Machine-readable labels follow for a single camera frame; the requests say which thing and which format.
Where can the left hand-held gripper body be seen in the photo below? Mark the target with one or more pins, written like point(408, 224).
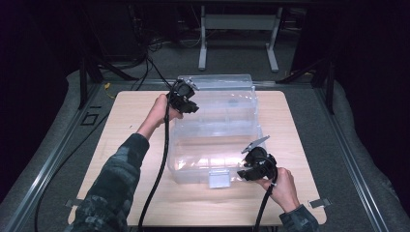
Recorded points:
point(182, 93)

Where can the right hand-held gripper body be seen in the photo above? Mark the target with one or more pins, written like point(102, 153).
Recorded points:
point(259, 159)

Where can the clear plastic tiered storage box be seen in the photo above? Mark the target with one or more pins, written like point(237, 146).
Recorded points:
point(216, 135)

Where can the person's left hand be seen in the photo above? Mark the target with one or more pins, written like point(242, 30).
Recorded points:
point(159, 112)

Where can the person's right hand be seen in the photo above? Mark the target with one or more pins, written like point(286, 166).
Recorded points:
point(283, 190)

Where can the grey tape strip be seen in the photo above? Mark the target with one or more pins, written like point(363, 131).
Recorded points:
point(319, 203)
point(73, 203)

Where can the small yellow floor item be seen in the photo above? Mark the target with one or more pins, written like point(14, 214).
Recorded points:
point(108, 87)

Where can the black metal stand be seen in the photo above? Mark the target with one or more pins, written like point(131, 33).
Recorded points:
point(84, 83)
point(328, 87)

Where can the grey metal desk frame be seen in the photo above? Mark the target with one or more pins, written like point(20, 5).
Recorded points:
point(238, 22)

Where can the aluminium floor rail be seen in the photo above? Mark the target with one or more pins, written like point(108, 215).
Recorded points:
point(48, 167)
point(351, 154)

